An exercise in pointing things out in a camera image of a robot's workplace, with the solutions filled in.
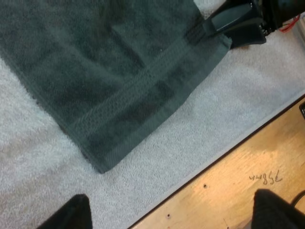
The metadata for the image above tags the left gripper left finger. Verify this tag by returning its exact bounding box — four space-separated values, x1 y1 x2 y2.
36 194 93 229

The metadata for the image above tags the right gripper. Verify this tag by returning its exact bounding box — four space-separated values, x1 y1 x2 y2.
185 0 305 50

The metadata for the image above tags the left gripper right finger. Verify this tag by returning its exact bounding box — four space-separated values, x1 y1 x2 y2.
247 188 305 229

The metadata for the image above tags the dark grey-green towel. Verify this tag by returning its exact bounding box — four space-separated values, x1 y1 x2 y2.
0 0 233 174

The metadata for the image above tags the black cable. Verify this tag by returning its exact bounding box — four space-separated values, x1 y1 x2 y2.
291 190 305 206

